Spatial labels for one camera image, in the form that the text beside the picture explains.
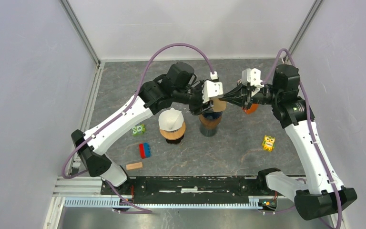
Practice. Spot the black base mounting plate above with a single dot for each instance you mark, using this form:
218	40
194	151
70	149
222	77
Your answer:
194	189

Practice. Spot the white paper coffee filter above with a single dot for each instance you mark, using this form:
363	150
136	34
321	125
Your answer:
170	120

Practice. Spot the long wooden block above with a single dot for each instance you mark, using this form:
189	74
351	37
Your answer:
134	166

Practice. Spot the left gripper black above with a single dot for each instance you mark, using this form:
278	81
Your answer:
200	107

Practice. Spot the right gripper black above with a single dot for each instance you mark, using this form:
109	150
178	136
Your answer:
239	96

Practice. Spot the dark wooden ring holder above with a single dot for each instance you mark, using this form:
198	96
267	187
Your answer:
209	122

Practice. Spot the aluminium frame rail front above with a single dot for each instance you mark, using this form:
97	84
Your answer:
91	203

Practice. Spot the orange filter box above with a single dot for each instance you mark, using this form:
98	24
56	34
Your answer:
251	109

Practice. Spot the light wooden ring holder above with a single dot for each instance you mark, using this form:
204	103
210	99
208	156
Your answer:
174	135

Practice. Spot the brown paper coffee filter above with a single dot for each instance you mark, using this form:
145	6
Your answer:
218	105

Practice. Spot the blue ribbed cone dripper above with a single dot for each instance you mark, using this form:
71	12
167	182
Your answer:
212	115

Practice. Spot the green owl toy block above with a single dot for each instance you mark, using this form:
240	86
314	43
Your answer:
138	130

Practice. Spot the yellow owl toy block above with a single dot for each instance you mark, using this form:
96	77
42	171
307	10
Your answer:
268	143

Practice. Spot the grey glass carafe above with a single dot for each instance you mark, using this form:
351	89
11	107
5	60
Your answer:
208	132

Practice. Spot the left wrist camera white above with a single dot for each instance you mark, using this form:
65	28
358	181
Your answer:
212	88

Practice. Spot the red blue lego brick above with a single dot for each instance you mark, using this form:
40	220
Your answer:
145	151

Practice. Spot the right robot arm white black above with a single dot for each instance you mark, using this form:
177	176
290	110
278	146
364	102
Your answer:
324	193

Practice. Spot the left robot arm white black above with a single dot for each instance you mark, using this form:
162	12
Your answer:
178	85

